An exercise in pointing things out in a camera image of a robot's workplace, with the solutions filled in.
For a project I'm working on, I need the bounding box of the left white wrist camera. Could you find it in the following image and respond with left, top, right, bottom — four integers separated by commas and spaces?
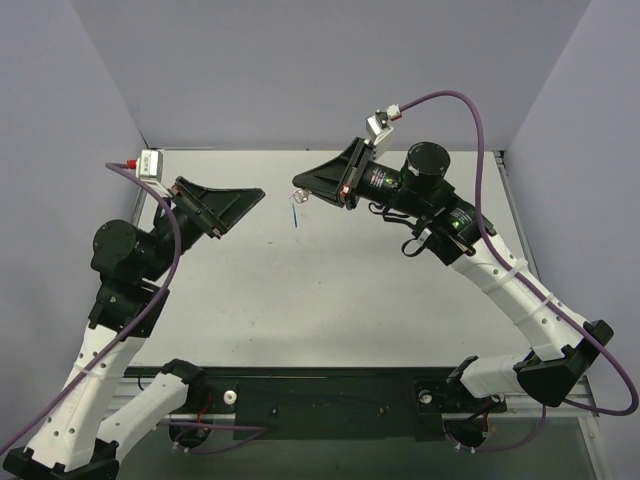
126, 149, 170, 197

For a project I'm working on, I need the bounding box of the purple cable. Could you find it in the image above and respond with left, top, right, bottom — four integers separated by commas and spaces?
399, 91, 639, 455
0, 161, 269, 456

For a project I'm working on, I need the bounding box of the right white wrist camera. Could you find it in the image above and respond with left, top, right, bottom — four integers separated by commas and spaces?
366, 104, 402, 153

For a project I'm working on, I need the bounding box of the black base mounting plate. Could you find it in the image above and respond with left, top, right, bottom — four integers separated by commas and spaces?
149, 365, 509, 443

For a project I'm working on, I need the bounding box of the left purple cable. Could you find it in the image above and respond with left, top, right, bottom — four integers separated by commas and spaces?
0, 161, 269, 456

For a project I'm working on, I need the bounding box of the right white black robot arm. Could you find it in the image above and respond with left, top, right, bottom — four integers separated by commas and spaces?
292, 138, 599, 409

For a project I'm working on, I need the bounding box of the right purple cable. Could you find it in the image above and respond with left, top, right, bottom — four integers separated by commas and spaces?
399, 91, 639, 455

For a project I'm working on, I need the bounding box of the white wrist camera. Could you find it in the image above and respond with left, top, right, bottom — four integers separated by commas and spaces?
366, 104, 402, 153
126, 149, 170, 197

